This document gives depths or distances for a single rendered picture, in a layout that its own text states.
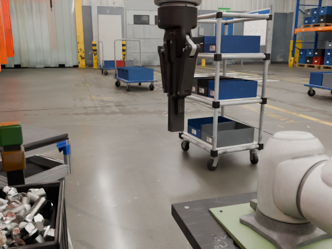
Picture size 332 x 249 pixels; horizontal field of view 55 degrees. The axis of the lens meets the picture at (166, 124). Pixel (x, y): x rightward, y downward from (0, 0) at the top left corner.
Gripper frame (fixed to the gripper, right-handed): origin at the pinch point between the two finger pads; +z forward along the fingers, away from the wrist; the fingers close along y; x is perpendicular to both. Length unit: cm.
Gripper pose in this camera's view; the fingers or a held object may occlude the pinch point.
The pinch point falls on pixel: (176, 113)
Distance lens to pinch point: 63.9
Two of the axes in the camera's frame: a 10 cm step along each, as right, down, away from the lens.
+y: -4.5, -1.9, 8.7
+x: -8.9, 0.9, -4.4
